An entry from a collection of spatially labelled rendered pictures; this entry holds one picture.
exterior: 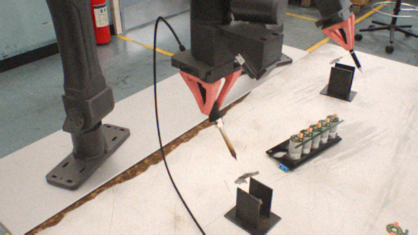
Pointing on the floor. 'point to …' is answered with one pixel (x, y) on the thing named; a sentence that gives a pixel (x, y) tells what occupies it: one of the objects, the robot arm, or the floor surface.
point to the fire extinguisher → (100, 21)
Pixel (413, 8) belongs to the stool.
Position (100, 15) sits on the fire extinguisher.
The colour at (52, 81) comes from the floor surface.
